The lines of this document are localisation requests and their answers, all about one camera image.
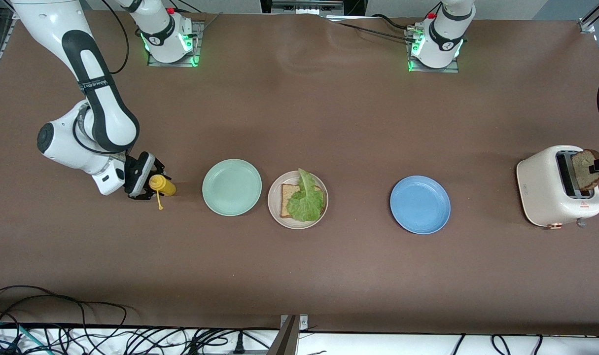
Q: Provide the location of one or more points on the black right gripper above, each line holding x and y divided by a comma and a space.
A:
133, 173

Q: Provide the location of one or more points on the yellow squeeze bottle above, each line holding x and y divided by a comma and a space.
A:
167, 186

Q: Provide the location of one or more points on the brown bread slice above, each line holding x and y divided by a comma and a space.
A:
581, 172
286, 197

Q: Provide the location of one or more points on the green lettuce leaf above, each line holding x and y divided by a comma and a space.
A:
306, 204

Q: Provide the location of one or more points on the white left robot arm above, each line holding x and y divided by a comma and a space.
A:
442, 44

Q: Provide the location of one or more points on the mint green plate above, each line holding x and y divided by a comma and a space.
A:
231, 187

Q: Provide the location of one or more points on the beige plate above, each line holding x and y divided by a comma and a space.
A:
274, 209

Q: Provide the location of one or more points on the blue plate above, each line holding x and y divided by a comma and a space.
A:
420, 204

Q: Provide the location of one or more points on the white toaster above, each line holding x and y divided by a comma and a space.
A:
541, 192

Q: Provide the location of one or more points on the black power plug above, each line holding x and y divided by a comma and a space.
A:
238, 345

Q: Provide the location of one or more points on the silver metal device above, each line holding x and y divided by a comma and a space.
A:
306, 7

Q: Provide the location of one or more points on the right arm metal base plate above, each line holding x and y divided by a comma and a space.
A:
198, 49

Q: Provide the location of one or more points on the aluminium corner bracket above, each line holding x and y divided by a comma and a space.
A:
303, 321

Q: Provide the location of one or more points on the grey metal post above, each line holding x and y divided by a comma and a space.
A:
284, 340

